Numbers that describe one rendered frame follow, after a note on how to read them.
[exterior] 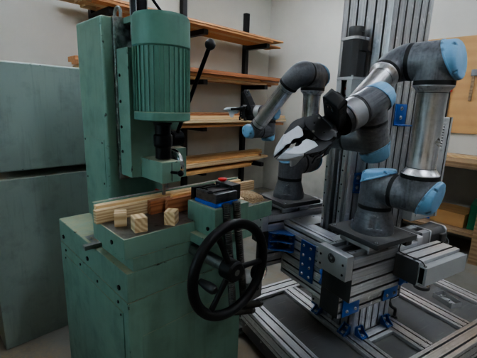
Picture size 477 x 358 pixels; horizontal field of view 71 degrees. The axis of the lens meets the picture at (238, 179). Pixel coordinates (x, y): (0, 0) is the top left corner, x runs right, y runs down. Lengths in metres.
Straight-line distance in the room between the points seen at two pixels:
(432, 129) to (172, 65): 0.81
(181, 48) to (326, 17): 3.72
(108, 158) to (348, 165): 0.94
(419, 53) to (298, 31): 3.76
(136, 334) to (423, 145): 1.03
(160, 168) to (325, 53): 3.72
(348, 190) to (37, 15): 2.86
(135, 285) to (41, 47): 2.71
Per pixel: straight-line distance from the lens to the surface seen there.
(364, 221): 1.27
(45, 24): 3.47
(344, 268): 1.20
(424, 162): 1.19
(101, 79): 1.24
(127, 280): 0.99
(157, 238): 0.98
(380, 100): 0.86
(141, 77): 1.06
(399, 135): 1.58
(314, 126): 0.74
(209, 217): 0.98
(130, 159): 1.17
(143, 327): 1.09
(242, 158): 4.08
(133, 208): 1.10
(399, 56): 1.21
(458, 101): 3.95
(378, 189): 1.24
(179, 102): 1.04
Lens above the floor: 1.26
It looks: 13 degrees down
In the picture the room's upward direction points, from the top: 2 degrees clockwise
